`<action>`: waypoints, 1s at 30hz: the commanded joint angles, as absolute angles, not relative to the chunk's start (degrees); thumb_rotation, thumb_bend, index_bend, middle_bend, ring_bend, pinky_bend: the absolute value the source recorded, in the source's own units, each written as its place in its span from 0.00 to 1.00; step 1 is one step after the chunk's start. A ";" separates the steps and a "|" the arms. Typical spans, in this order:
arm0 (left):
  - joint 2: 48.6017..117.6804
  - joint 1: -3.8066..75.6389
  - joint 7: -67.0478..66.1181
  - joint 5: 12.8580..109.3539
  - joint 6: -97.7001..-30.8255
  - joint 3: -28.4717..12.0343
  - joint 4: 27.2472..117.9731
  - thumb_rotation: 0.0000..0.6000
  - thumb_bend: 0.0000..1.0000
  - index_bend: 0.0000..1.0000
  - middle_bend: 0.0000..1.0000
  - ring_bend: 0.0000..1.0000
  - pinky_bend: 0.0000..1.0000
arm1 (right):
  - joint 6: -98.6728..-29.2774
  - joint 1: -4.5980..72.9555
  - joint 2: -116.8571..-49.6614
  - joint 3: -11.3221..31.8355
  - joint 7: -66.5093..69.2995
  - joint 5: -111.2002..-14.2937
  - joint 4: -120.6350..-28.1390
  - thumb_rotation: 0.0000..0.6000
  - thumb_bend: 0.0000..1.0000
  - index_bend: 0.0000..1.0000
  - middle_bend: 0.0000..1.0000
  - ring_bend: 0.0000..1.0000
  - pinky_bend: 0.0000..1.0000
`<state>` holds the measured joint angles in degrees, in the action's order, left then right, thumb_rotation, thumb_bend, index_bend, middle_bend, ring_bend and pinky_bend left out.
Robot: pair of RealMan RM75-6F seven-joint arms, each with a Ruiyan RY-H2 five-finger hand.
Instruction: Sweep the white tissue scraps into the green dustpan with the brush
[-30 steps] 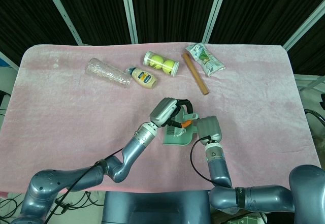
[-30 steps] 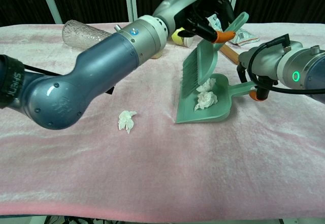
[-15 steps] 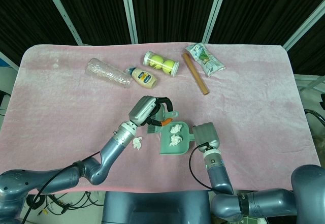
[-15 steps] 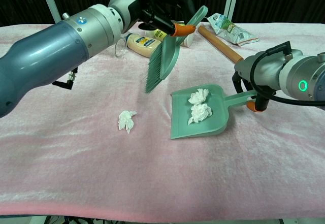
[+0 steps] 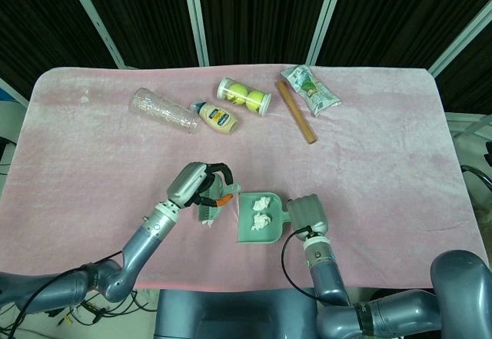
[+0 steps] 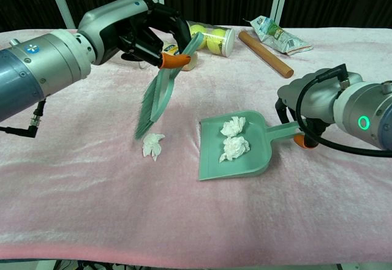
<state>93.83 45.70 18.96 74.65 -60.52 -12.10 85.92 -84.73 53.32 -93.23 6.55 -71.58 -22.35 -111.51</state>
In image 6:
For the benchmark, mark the yellow tennis ball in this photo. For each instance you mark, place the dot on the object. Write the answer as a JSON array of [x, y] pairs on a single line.
[[197, 29], [216, 42]]

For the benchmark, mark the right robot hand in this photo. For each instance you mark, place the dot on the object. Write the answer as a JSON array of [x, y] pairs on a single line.
[[318, 98]]

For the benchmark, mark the mayonnaise squeeze bottle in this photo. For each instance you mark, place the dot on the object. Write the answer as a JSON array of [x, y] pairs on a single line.
[[193, 65]]

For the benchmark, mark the clear tennis ball can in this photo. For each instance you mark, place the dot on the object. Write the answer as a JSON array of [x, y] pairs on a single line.
[[228, 42]]

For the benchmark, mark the green dustpan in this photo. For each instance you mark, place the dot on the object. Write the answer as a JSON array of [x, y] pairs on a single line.
[[214, 159]]

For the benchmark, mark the green hand broom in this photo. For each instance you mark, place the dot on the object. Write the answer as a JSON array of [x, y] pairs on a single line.
[[162, 89]]

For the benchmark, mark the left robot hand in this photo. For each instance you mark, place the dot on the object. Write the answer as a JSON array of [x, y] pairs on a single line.
[[113, 19]]

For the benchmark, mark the pink fleece blanket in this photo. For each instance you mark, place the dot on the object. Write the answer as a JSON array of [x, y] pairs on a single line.
[[196, 208]]

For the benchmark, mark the wooden rolling stick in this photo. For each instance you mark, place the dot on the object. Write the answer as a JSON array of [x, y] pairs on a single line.
[[266, 55]]

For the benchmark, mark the crumpled snack bag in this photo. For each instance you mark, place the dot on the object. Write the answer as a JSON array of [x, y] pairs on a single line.
[[275, 35]]

